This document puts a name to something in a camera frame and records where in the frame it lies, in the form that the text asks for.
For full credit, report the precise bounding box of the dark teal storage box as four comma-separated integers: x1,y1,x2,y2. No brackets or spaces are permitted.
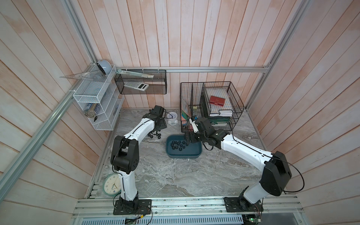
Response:
166,135,202,159

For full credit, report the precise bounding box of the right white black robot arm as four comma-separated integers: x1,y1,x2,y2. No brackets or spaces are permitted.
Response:
184,116,292,213

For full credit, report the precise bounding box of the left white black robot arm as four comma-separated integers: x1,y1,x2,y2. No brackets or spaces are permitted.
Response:
110,106,167,214

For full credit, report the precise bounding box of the small white alarm clock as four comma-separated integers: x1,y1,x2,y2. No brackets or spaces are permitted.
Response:
167,112,178,126

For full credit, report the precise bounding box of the white tray in organizer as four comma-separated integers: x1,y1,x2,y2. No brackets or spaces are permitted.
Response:
209,110,233,117

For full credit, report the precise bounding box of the white calculator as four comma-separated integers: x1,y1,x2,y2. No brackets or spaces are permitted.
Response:
124,82,149,92

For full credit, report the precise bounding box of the red wallet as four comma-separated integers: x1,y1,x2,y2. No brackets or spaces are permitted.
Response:
209,96,226,107

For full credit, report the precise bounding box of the clear plastic ruler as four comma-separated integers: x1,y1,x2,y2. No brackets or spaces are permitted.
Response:
116,69,154,78

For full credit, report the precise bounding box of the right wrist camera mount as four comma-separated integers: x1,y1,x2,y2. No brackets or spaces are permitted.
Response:
189,118,198,133

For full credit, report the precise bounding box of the black wire desk organizer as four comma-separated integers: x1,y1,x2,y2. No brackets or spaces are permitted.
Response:
180,81,245,133

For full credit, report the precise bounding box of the black wire wall basket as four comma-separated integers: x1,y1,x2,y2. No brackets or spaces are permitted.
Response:
114,69,167,95

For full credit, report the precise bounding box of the white wire wall shelf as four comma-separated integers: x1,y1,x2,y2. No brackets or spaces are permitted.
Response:
73,64,124,131

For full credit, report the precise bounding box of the green round wall clock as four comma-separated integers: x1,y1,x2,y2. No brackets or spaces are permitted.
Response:
103,173,122,196

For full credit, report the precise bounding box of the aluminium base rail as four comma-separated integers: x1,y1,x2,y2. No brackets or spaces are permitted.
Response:
72,195,304,218

